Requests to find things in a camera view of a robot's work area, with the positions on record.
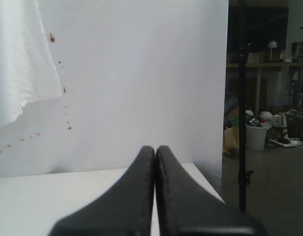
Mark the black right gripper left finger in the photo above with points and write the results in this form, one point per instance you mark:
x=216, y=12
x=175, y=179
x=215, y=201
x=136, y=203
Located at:
x=123, y=210

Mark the wooden shelf with clutter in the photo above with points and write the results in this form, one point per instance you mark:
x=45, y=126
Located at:
x=267, y=64

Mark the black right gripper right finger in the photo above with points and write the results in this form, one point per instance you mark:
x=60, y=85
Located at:
x=185, y=208

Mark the white plastic bucket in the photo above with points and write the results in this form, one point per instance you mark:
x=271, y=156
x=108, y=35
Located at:
x=256, y=136

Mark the black tripod stand pole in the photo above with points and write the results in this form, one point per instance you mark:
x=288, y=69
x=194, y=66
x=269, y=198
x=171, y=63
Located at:
x=243, y=174

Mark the white paper backdrop sheet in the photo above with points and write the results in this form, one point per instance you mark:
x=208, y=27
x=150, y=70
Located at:
x=27, y=71

